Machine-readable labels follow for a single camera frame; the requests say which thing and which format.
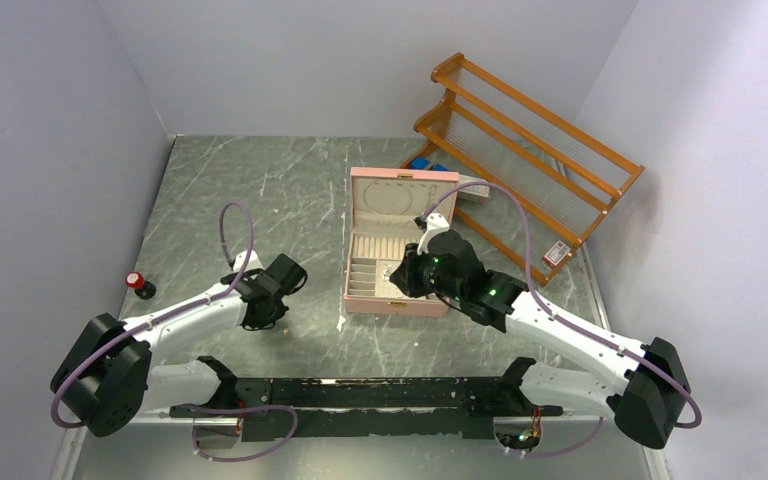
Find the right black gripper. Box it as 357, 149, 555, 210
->
389, 240, 464, 302

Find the pink jewelry box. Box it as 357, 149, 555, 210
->
344, 167, 460, 318

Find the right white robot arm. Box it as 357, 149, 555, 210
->
389, 231, 701, 449

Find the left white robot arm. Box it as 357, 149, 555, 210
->
50, 251, 308, 437

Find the white flat carton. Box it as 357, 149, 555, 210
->
457, 175, 490, 203

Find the blue box left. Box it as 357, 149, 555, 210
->
410, 157, 433, 170

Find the small red white box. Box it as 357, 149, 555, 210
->
542, 241, 571, 268

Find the red emergency stop button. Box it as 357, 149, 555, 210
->
125, 271, 156, 300

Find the orange wooden rack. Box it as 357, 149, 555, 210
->
403, 53, 644, 285

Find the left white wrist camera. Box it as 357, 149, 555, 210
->
232, 250, 263, 272

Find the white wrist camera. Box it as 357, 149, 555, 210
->
232, 250, 263, 272
414, 212, 450, 255

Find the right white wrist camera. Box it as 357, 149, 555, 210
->
414, 212, 450, 255

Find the silver necklace in lid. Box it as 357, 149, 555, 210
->
364, 180, 415, 217

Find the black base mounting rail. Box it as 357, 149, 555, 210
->
169, 377, 563, 442

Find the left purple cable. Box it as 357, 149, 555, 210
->
49, 201, 300, 463

